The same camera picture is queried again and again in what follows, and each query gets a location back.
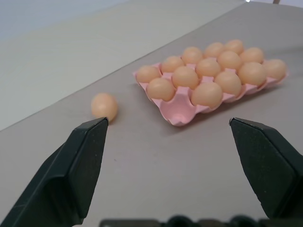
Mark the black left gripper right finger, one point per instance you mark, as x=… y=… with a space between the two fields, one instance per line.
x=272 y=165

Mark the pink egg tray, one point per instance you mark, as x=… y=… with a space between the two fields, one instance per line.
x=176 y=111

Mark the tan plastic egg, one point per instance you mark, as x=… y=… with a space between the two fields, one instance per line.
x=148 y=73
x=252 y=55
x=213 y=49
x=228 y=81
x=172 y=63
x=229 y=59
x=208 y=67
x=252 y=73
x=206 y=94
x=104 y=107
x=185 y=77
x=192 y=55
x=234 y=46
x=275 y=68
x=161 y=88

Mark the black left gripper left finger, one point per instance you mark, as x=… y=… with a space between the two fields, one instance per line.
x=64 y=175

